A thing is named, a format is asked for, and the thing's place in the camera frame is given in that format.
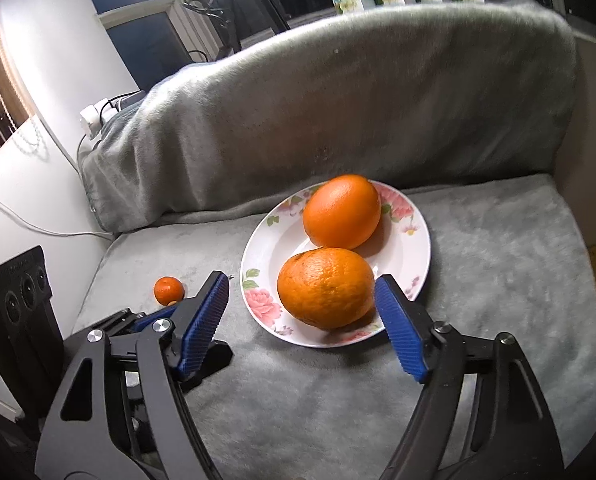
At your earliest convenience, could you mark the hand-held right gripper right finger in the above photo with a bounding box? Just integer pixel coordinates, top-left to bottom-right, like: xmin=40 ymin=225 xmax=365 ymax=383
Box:
xmin=374 ymin=274 xmax=566 ymax=480

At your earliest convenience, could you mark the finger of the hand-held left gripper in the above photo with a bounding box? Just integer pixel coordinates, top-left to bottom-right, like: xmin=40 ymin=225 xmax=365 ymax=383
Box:
xmin=98 ymin=308 xmax=179 ymax=336
xmin=180 ymin=340 xmax=233 ymax=392

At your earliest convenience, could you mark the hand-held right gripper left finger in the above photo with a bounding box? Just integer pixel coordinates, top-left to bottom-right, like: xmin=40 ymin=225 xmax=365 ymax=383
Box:
xmin=35 ymin=271 xmax=231 ymax=480

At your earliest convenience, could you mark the small tangerine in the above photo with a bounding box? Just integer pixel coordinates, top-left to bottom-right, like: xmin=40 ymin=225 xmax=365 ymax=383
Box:
xmin=154 ymin=276 xmax=185 ymax=306

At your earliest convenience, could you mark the rough-skinned orange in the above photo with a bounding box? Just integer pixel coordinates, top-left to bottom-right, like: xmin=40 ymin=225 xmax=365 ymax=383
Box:
xmin=277 ymin=247 xmax=376 ymax=331

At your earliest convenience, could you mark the floral white plate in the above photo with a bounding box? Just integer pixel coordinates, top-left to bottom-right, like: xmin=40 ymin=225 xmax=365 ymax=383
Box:
xmin=240 ymin=180 xmax=432 ymax=348

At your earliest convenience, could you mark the grey plush seat mat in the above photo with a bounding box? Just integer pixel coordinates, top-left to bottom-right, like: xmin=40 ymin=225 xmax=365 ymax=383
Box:
xmin=60 ymin=172 xmax=596 ymax=480

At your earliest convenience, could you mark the smooth orange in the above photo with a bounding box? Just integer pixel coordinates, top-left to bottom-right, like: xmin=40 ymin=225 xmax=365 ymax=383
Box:
xmin=303 ymin=174 xmax=381 ymax=250

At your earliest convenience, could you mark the white power strip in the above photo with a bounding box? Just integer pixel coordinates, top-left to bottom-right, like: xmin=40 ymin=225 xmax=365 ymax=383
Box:
xmin=80 ymin=101 xmax=117 ymax=139

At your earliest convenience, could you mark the black tripod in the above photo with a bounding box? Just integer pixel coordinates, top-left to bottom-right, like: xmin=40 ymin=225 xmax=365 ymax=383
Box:
xmin=217 ymin=0 xmax=293 ymax=55

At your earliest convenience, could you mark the white cable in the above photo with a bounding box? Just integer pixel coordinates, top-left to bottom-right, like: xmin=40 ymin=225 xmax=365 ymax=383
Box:
xmin=0 ymin=179 xmax=114 ymax=237

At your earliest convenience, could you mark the white window frame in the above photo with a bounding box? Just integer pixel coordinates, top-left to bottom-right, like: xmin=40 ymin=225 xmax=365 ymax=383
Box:
xmin=94 ymin=0 xmax=219 ymax=92

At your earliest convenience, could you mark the black coiled cable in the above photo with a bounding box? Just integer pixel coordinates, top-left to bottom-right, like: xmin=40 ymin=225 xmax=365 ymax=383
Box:
xmin=182 ymin=0 xmax=229 ymax=28

